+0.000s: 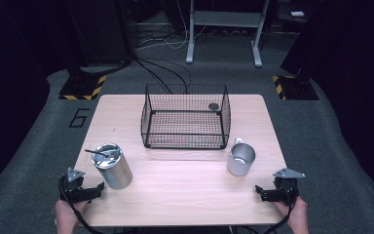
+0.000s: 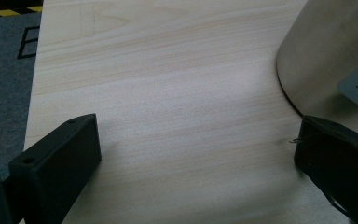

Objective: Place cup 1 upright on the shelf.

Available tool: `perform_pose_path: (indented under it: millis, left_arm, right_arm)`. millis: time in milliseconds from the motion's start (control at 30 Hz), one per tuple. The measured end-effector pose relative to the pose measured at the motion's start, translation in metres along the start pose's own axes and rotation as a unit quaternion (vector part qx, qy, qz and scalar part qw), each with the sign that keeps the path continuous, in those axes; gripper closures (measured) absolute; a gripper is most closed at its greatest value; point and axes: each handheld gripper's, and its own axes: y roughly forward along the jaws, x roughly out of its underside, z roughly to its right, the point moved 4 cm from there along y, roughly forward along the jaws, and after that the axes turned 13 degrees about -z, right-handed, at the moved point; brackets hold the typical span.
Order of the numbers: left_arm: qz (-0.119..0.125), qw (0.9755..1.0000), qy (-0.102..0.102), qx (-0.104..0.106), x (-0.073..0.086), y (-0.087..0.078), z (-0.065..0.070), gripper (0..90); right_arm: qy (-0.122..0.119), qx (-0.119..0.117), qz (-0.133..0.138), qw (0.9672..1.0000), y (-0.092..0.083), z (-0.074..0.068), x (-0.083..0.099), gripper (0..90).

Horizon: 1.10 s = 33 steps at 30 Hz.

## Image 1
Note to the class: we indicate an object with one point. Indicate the black straw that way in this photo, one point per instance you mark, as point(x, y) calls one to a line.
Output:
point(96, 152)

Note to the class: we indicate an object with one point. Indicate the person's right hand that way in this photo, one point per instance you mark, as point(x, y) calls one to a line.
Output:
point(297, 216)

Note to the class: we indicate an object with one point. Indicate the small white box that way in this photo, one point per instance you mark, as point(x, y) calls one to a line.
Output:
point(297, 14)

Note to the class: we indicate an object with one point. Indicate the silver metal tumbler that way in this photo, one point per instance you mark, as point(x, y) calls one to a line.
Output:
point(112, 165)

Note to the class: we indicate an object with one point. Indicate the black yellow striped base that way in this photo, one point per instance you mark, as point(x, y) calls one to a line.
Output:
point(82, 87)
point(295, 88)

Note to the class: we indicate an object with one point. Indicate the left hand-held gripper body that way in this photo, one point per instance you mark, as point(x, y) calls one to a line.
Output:
point(72, 187)

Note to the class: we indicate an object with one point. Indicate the dark cabinet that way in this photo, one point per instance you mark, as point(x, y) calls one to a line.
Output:
point(104, 32)

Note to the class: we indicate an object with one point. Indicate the person's left hand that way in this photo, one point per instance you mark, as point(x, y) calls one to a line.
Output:
point(67, 216)

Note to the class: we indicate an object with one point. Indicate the silver metal mug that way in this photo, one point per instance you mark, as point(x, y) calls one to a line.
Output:
point(241, 159)

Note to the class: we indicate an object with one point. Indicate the dark round disc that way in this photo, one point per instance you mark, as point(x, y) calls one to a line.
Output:
point(214, 106)

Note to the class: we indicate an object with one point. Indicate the white metal stand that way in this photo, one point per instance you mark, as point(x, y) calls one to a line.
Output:
point(224, 19)

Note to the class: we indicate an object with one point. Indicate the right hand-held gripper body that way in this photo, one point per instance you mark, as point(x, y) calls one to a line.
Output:
point(288, 187)

